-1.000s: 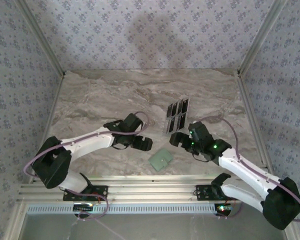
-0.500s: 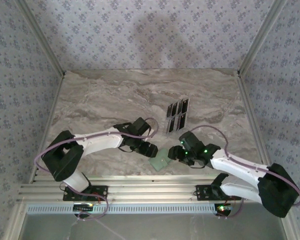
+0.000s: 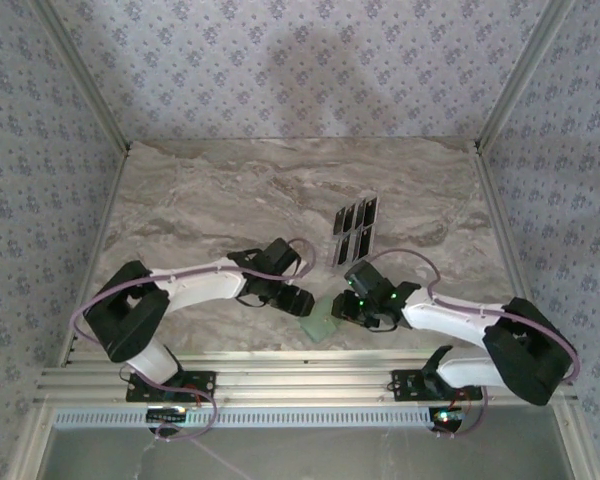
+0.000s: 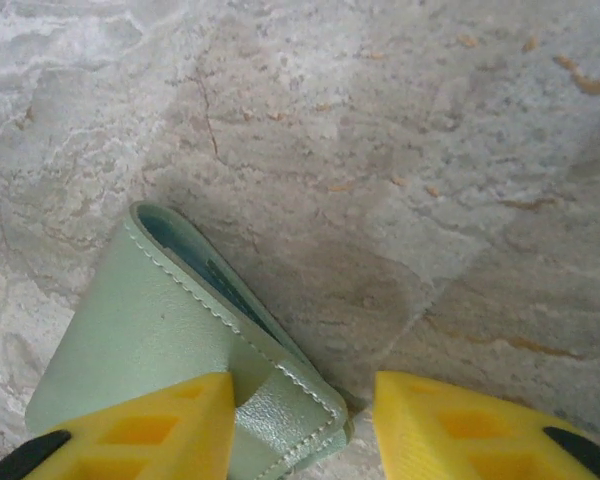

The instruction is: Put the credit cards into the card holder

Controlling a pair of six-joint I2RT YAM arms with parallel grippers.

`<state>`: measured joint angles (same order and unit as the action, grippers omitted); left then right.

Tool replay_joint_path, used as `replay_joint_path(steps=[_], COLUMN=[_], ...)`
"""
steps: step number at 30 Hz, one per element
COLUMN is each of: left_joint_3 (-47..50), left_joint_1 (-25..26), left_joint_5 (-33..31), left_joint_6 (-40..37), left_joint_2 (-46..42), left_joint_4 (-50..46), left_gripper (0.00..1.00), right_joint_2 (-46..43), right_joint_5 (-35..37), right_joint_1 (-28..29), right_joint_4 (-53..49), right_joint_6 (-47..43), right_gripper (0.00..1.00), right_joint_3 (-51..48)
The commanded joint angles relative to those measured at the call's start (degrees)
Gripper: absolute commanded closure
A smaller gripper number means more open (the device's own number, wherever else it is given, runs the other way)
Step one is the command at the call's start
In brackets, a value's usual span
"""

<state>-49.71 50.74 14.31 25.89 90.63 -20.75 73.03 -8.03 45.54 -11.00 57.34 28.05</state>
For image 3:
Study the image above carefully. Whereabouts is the green card holder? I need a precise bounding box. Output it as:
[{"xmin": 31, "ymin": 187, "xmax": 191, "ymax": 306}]
[{"xmin": 299, "ymin": 294, "xmax": 349, "ymax": 344}]

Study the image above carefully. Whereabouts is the grey card display rack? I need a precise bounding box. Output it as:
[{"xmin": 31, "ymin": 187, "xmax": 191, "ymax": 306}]
[{"xmin": 327, "ymin": 195, "xmax": 384, "ymax": 272}]

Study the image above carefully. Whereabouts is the small controller board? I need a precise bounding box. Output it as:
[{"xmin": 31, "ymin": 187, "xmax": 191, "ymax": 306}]
[
  {"xmin": 428, "ymin": 407, "xmax": 469, "ymax": 432},
  {"xmin": 146, "ymin": 407, "xmax": 189, "ymax": 426}
]

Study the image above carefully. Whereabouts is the grey metal lower shelf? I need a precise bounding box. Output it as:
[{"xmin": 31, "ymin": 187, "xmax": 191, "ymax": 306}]
[{"xmin": 44, "ymin": 427, "xmax": 579, "ymax": 480}]

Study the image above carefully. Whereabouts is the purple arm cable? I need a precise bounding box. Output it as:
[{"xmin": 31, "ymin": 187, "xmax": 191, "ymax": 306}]
[
  {"xmin": 362, "ymin": 248, "xmax": 580, "ymax": 386},
  {"xmin": 69, "ymin": 237, "xmax": 316, "ymax": 361}
]

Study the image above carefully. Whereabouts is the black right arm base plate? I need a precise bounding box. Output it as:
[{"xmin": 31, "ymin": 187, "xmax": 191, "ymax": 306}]
[{"xmin": 390, "ymin": 368, "xmax": 484, "ymax": 403}]

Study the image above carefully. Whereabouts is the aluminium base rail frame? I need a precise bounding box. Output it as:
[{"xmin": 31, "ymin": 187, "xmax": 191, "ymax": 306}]
[{"xmin": 34, "ymin": 349, "xmax": 579, "ymax": 407}]

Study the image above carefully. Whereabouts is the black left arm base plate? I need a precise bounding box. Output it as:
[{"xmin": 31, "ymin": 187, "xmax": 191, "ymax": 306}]
[{"xmin": 125, "ymin": 370, "xmax": 217, "ymax": 403}]

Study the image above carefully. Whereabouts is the grey slotted cable duct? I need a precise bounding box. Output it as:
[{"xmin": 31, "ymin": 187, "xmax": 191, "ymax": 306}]
[{"xmin": 52, "ymin": 404, "xmax": 431, "ymax": 430}]

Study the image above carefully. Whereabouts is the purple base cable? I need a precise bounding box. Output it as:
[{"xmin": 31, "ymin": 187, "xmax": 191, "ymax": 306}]
[
  {"xmin": 119, "ymin": 363, "xmax": 219, "ymax": 444},
  {"xmin": 432, "ymin": 384, "xmax": 490, "ymax": 441}
]

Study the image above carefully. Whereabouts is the aluminium table side rail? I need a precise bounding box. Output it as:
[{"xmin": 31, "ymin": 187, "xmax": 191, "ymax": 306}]
[
  {"xmin": 59, "ymin": 143, "xmax": 134, "ymax": 369},
  {"xmin": 472, "ymin": 142, "xmax": 536, "ymax": 306}
]

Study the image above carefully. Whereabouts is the aluminium corner post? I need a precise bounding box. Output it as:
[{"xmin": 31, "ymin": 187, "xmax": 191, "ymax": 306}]
[
  {"xmin": 476, "ymin": 0, "xmax": 579, "ymax": 150},
  {"xmin": 32, "ymin": 0, "xmax": 132, "ymax": 152}
]

